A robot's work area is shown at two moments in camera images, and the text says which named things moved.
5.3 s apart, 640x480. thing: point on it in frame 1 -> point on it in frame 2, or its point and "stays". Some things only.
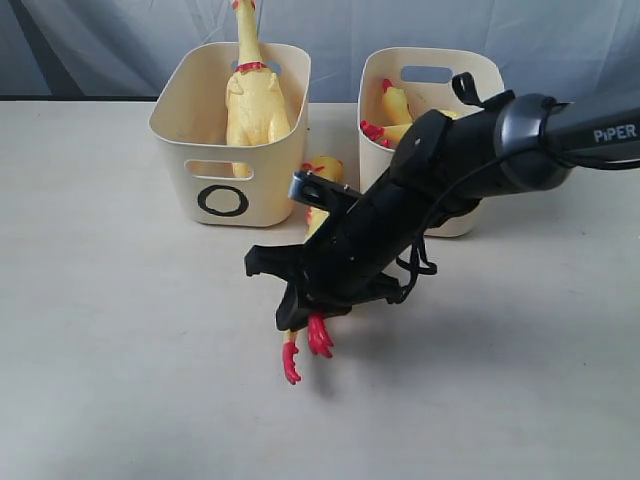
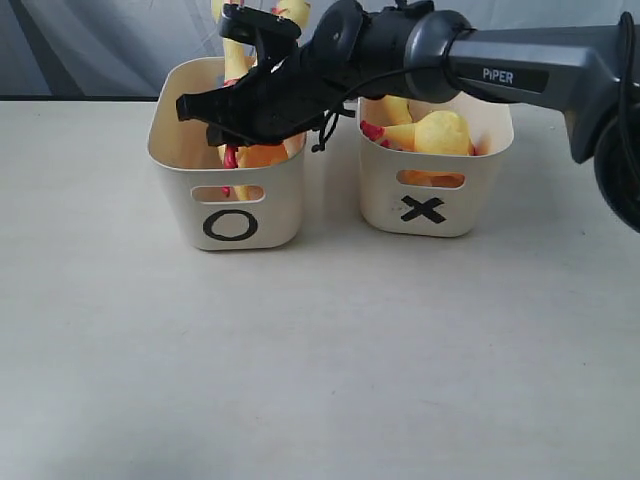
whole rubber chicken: x=329 y=170 -> x=272 y=155
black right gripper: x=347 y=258 -> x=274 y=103
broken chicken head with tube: x=395 y=109 stays
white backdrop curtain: x=128 y=49 stays
